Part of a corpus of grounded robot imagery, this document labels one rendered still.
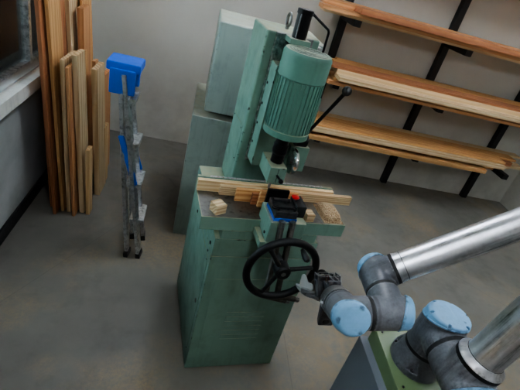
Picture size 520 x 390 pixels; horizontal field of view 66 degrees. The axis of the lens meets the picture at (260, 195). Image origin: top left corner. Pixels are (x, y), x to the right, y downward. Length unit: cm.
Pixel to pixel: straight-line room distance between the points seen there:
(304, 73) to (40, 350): 167
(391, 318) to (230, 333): 102
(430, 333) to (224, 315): 86
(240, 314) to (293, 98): 99
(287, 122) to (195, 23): 240
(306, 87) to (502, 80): 346
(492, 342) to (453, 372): 16
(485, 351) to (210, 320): 108
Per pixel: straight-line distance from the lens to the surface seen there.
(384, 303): 112
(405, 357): 164
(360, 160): 440
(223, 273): 168
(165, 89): 391
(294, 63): 141
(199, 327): 191
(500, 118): 422
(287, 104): 144
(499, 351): 139
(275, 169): 157
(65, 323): 229
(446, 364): 147
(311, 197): 175
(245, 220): 152
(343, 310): 106
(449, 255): 122
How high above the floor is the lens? 175
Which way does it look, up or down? 30 degrees down
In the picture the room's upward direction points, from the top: 16 degrees clockwise
